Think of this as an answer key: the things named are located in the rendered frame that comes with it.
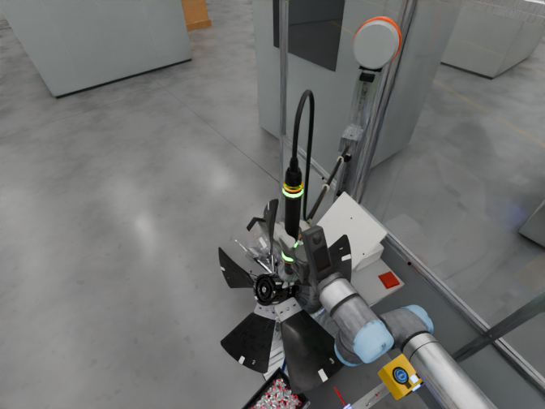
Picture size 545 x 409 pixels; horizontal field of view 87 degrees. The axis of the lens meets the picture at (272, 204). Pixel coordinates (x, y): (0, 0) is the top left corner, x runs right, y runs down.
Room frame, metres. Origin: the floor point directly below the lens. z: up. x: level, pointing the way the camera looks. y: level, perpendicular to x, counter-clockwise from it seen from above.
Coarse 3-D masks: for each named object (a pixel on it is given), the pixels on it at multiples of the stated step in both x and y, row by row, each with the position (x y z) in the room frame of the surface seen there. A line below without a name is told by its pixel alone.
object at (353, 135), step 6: (354, 126) 1.04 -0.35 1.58; (360, 126) 1.03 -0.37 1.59; (348, 132) 1.00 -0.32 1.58; (354, 132) 1.00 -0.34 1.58; (360, 132) 1.00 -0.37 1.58; (342, 138) 0.97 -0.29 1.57; (348, 138) 0.96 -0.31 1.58; (354, 138) 0.96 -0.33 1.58; (360, 138) 0.98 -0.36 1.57; (342, 144) 0.97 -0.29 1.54; (348, 144) 0.96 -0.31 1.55; (354, 144) 0.94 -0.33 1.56; (342, 150) 0.96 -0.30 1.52; (348, 150) 0.95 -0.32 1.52; (354, 150) 0.94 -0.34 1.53
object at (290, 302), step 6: (288, 300) 0.48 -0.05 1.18; (294, 300) 0.48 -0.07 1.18; (276, 306) 0.46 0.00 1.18; (282, 306) 0.46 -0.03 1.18; (288, 306) 0.46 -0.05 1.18; (294, 306) 0.46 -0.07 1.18; (282, 312) 0.43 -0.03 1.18; (288, 312) 0.43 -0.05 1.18; (294, 312) 0.43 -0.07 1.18; (282, 318) 0.41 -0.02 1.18
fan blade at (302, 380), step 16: (288, 320) 0.40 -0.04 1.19; (304, 320) 0.40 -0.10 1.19; (288, 336) 0.35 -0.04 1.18; (304, 336) 0.34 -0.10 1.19; (320, 336) 0.34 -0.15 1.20; (288, 352) 0.30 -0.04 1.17; (304, 352) 0.29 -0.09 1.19; (320, 352) 0.29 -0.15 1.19; (288, 368) 0.25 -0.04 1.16; (304, 368) 0.25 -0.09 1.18; (320, 368) 0.24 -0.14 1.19; (336, 368) 0.24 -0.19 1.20; (304, 384) 0.21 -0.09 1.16; (320, 384) 0.20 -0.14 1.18
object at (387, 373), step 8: (392, 360) 0.29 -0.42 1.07; (400, 360) 0.29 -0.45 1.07; (384, 368) 0.26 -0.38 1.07; (392, 368) 0.26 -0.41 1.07; (408, 368) 0.26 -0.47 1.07; (384, 376) 0.25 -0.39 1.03; (392, 376) 0.24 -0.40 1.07; (408, 376) 0.24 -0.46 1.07; (416, 376) 0.24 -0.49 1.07; (392, 384) 0.22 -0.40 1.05; (400, 384) 0.22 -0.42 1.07; (416, 384) 0.21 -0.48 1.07; (392, 392) 0.20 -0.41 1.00; (400, 392) 0.19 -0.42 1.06; (408, 392) 0.19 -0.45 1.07
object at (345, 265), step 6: (342, 240) 0.60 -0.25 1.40; (348, 240) 0.58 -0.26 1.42; (330, 246) 0.61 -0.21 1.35; (336, 246) 0.59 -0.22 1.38; (348, 246) 0.56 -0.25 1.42; (330, 252) 0.57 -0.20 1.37; (336, 252) 0.55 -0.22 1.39; (342, 252) 0.54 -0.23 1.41; (348, 252) 0.53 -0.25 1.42; (330, 258) 0.54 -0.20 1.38; (336, 258) 0.53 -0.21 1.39; (336, 264) 0.50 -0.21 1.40; (342, 264) 0.49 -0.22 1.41; (348, 264) 0.48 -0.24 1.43; (336, 270) 0.48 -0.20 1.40; (342, 270) 0.47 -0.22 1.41; (348, 270) 0.46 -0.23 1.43; (348, 276) 0.44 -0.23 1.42; (294, 282) 0.49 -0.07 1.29; (300, 282) 0.48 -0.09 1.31; (306, 282) 0.47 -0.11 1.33
